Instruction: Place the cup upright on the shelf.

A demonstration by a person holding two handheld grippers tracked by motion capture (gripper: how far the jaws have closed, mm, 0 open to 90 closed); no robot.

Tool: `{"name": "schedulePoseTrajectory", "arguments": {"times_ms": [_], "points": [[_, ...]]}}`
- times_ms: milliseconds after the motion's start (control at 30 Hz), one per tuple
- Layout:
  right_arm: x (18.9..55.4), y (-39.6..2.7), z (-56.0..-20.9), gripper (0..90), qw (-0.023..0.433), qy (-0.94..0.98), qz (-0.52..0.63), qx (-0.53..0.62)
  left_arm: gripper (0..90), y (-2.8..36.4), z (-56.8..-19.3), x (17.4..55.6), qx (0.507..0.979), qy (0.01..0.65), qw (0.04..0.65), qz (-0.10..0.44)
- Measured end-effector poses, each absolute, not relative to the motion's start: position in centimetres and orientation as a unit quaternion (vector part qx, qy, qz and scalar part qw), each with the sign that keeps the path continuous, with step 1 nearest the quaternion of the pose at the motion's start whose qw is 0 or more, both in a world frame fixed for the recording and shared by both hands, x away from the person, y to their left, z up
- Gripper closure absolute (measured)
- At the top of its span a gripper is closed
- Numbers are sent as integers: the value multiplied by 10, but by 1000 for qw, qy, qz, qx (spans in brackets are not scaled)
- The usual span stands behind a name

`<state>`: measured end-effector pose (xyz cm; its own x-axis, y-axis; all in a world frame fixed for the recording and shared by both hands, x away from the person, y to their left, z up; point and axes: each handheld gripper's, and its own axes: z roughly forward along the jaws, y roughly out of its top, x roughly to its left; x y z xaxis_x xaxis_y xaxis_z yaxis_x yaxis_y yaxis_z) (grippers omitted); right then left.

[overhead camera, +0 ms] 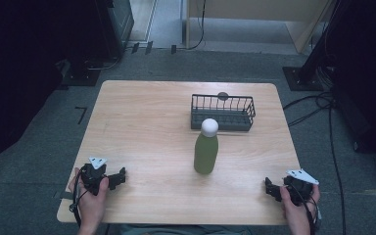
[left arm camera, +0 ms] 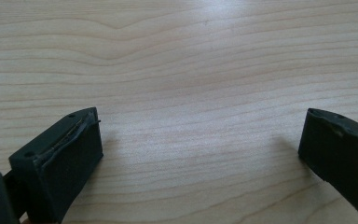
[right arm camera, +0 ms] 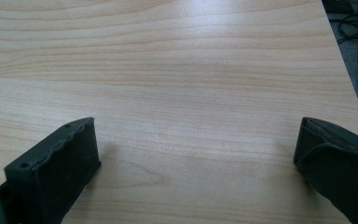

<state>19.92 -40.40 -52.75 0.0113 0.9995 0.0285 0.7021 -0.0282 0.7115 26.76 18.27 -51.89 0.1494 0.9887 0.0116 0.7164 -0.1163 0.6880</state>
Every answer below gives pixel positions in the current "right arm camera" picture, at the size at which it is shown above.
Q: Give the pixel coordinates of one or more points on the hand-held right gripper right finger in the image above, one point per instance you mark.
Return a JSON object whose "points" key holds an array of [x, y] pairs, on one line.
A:
{"points": [[338, 165]]}

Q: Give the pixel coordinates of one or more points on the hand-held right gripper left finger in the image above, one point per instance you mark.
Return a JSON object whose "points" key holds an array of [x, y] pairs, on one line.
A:
{"points": [[59, 168]]}

